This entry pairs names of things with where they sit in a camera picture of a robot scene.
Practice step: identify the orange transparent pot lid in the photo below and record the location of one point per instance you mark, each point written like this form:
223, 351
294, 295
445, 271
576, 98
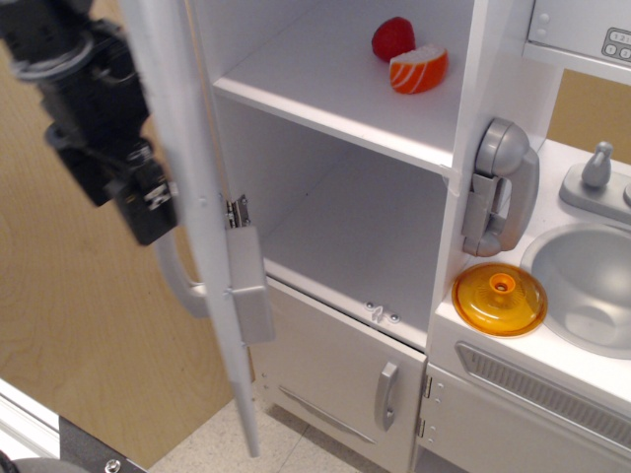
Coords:
499, 299

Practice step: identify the white oven door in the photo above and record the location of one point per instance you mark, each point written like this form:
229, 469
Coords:
480, 431

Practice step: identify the grey fridge door handle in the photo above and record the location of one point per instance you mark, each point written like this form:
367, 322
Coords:
189, 293

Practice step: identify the white toy microwave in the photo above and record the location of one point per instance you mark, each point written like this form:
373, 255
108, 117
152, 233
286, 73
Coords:
589, 37

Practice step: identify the white toy fridge door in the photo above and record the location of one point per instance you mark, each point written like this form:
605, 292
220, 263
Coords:
160, 34

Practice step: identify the grey freezer door handle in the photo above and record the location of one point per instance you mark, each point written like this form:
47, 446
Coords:
383, 412

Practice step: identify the grey toy telephone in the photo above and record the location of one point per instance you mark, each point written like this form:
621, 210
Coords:
502, 192

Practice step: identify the white toy kitchen cabinet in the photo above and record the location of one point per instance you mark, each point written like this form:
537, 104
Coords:
380, 148

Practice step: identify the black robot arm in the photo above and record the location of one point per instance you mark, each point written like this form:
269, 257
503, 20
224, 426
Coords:
43, 39

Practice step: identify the red toy strawberry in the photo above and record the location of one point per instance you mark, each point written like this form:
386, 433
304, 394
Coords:
392, 38

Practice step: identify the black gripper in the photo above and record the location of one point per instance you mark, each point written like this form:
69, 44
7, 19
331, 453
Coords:
98, 111

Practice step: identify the grey oven vent grille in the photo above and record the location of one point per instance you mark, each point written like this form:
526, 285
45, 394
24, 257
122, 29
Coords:
578, 410

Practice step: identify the orange salmon sushi toy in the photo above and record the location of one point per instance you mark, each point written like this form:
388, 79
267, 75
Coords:
419, 70

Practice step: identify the grey ice dispenser panel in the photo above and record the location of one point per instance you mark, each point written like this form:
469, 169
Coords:
249, 286

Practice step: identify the white freezer door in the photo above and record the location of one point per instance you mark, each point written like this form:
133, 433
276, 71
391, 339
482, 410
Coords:
323, 366

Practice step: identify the grey toy faucet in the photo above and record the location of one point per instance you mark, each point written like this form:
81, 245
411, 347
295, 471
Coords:
596, 188

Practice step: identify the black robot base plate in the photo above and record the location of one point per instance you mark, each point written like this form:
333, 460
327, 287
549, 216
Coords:
84, 450

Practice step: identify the grey toy sink basin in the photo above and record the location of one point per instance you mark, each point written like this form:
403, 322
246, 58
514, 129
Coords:
585, 272

